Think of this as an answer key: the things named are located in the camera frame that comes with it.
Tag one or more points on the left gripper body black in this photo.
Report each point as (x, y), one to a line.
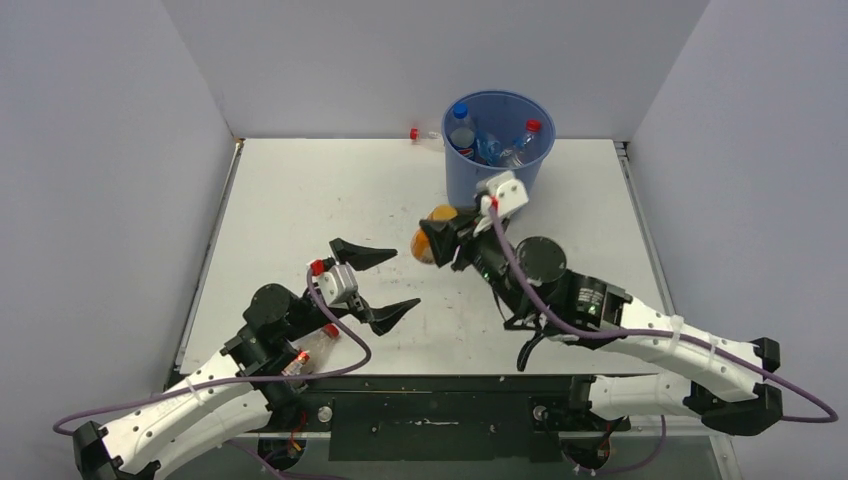
(356, 306)

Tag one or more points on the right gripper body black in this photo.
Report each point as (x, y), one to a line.
(484, 251)

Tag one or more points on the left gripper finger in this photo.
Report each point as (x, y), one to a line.
(360, 258)
(384, 319)

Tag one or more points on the pepsi bottle blue cap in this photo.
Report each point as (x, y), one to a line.
(466, 156)

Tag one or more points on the small red cap bottle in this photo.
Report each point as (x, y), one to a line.
(313, 351)

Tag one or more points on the crushed blue label bottle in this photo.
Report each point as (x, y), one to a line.
(488, 149)

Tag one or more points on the red label clear bottle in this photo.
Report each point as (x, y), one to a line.
(524, 149)

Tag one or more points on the blue label blue cap bottle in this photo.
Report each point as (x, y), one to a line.
(460, 118)

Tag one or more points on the blue plastic bin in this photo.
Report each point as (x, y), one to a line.
(503, 114)

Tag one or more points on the clear jar silver lid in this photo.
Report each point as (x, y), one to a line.
(463, 140)

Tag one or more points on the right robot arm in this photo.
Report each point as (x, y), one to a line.
(718, 381)

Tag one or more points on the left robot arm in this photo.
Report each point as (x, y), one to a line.
(257, 375)

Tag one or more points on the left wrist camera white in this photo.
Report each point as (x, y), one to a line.
(336, 282)

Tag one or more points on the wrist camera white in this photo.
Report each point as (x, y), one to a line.
(336, 282)
(504, 192)

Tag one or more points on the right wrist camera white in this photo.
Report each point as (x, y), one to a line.
(504, 192)

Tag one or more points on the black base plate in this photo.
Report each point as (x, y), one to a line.
(444, 418)

